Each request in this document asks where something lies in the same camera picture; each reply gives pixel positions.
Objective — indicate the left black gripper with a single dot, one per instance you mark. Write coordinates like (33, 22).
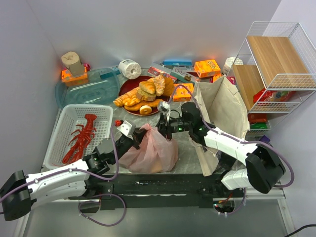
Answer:
(137, 138)

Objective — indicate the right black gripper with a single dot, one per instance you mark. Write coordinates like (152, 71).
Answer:
(164, 127)

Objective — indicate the pink plastic grocery bag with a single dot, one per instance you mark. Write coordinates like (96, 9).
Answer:
(156, 154)

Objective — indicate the beige canvas tote bag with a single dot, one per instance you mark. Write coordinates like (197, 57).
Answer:
(221, 103)

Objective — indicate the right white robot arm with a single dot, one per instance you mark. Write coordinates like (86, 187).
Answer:
(262, 165)

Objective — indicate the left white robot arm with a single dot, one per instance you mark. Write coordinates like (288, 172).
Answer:
(21, 192)

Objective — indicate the small white glazed bun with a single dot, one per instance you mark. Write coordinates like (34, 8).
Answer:
(145, 110)

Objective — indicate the twisted orange bread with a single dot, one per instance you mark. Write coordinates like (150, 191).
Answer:
(125, 97)

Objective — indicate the sliced brown bread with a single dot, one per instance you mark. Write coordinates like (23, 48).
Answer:
(142, 95)

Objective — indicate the small orange box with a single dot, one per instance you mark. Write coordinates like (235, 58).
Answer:
(181, 94)

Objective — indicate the croissant bread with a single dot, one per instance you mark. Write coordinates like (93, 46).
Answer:
(148, 87)

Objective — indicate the sesame bread bun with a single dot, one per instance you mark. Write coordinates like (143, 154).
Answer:
(159, 83)

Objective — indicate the red round plate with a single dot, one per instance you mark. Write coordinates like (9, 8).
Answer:
(131, 84)

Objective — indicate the white RIO box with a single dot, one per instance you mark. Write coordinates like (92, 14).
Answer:
(183, 75)

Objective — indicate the red toy lobster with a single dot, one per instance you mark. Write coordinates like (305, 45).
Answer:
(83, 137)

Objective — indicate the red toothpaste box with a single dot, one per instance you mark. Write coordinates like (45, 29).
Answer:
(156, 72)

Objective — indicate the teal plastic tray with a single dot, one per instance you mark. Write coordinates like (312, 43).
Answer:
(101, 87)

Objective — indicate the white toilet paper roll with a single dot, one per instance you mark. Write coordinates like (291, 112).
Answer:
(130, 69)

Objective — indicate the blue flat box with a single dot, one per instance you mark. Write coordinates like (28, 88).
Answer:
(177, 62)

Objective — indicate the orange snack box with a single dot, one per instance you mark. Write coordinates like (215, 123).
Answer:
(206, 68)

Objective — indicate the orange box under roll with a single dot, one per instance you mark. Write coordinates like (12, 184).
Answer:
(70, 80)

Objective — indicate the red snack packet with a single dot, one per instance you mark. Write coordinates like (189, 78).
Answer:
(257, 118)

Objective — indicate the white paper cup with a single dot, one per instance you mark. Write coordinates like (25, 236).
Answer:
(229, 62)

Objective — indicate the green snack packet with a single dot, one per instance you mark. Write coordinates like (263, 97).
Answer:
(258, 125)

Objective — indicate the purple box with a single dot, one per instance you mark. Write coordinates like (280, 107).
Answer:
(265, 139)

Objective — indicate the brown toilet paper roll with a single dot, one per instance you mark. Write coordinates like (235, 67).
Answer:
(72, 62)

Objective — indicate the red candy bag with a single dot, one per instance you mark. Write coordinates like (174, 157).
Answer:
(272, 96)

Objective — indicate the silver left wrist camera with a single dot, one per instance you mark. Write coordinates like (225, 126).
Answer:
(127, 128)

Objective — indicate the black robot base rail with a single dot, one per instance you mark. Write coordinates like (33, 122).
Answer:
(158, 190)

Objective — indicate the white wire shelf rack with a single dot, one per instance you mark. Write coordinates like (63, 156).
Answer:
(276, 56)

